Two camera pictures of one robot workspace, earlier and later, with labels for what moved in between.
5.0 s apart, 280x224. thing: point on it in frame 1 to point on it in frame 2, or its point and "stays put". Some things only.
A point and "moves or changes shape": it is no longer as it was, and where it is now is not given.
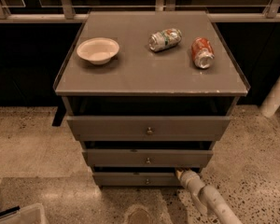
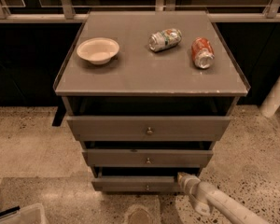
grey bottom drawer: [137, 178] moves or changes shape
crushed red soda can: [203, 52] stays put
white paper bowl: [99, 50] stays put
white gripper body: [189, 177] to [189, 182]
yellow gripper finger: [178, 174] stays put
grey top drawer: [147, 129] stays put
